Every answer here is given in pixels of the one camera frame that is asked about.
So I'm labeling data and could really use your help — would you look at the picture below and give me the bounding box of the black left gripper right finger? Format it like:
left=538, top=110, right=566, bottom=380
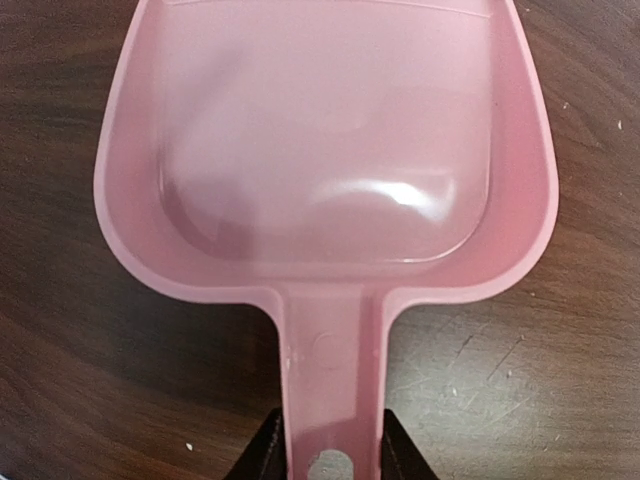
left=381, top=409, right=439, bottom=480

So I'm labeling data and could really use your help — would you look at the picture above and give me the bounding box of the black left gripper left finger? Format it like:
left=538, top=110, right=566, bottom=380
left=227, top=408, right=285, bottom=480

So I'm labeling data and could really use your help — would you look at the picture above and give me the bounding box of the pink plastic dustpan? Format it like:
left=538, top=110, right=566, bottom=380
left=94, top=1, right=559, bottom=479

